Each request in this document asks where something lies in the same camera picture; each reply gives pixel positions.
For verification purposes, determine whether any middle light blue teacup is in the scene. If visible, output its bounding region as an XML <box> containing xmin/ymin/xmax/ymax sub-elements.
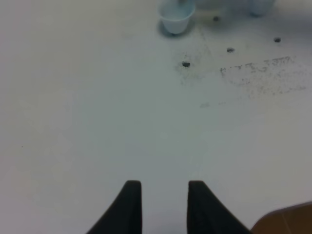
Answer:
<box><xmin>248</xmin><ymin>0</ymin><xmax>276</xmax><ymax>17</ymax></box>

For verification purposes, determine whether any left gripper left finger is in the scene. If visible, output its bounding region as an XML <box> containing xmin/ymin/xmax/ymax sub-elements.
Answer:
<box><xmin>88</xmin><ymin>180</ymin><xmax>142</xmax><ymax>234</ymax></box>

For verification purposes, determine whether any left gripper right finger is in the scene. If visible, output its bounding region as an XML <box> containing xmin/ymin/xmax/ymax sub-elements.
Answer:
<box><xmin>187</xmin><ymin>180</ymin><xmax>251</xmax><ymax>234</ymax></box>

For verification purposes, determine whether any left light blue teacup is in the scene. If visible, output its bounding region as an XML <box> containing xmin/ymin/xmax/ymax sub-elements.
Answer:
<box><xmin>158</xmin><ymin>0</ymin><xmax>195</xmax><ymax>35</ymax></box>

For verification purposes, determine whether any light blue teacup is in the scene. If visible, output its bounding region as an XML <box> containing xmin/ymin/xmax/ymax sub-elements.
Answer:
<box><xmin>248</xmin><ymin>0</ymin><xmax>276</xmax><ymax>17</ymax></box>
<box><xmin>158</xmin><ymin>0</ymin><xmax>195</xmax><ymax>35</ymax></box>

